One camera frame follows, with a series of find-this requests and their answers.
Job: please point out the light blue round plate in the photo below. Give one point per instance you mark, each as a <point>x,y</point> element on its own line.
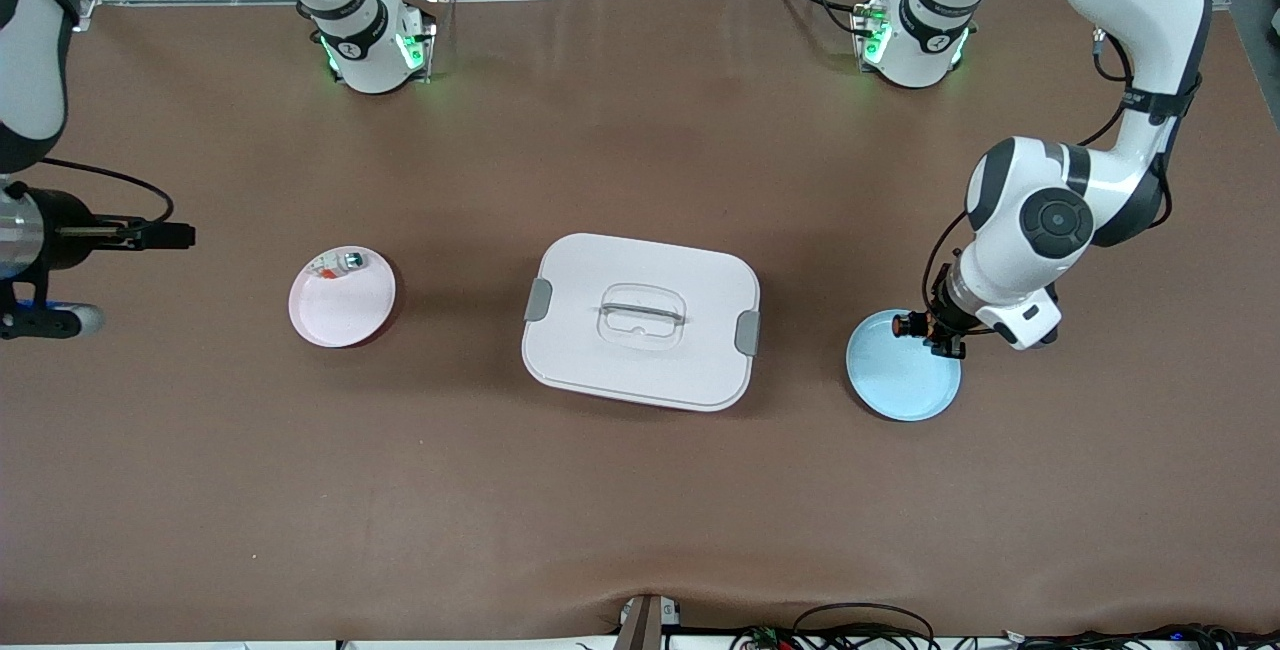
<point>900,385</point>

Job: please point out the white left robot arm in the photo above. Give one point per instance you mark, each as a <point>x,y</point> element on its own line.
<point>1050,220</point>

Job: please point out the silver table edge bracket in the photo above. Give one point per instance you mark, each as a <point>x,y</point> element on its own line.
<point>669,613</point>

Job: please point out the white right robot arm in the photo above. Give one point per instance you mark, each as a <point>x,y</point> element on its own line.
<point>370,60</point>

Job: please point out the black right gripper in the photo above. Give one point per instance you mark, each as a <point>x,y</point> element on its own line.
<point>68,228</point>

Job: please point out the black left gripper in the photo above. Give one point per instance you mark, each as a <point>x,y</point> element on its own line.
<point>941,311</point>

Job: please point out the white lidded storage box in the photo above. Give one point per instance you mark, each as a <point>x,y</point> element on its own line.
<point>640,370</point>

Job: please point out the pink round plate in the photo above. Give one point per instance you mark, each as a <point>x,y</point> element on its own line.
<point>340,328</point>

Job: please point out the grey box latch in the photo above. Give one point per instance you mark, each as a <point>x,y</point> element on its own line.
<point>538,300</point>
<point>747,333</point>

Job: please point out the brown camera stand pole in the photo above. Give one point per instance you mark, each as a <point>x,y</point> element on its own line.
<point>640,630</point>

